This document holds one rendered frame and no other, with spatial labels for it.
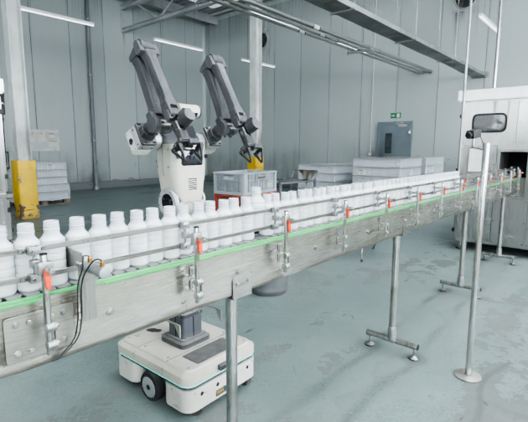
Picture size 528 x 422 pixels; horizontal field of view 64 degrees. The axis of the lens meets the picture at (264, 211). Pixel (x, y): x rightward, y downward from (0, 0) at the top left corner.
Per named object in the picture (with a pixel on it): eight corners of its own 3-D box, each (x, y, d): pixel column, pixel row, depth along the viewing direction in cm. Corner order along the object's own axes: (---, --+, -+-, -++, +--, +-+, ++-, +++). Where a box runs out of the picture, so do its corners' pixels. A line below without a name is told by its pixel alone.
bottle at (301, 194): (299, 224, 193) (300, 189, 191) (310, 226, 189) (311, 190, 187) (291, 226, 189) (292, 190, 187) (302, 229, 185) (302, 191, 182)
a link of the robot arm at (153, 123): (141, 56, 213) (123, 52, 205) (155, 39, 204) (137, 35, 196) (166, 136, 206) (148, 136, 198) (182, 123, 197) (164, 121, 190)
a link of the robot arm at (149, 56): (150, 49, 208) (131, 44, 199) (156, 41, 204) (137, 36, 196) (180, 123, 198) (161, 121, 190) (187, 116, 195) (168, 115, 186)
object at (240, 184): (244, 196, 409) (244, 173, 405) (212, 193, 431) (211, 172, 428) (277, 191, 459) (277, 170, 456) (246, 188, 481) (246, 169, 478)
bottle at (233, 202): (235, 239, 163) (235, 197, 160) (245, 242, 158) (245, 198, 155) (223, 241, 159) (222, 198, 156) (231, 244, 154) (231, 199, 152)
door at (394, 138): (407, 198, 1169) (411, 120, 1137) (374, 195, 1233) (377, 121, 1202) (408, 198, 1176) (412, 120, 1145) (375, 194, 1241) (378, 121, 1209)
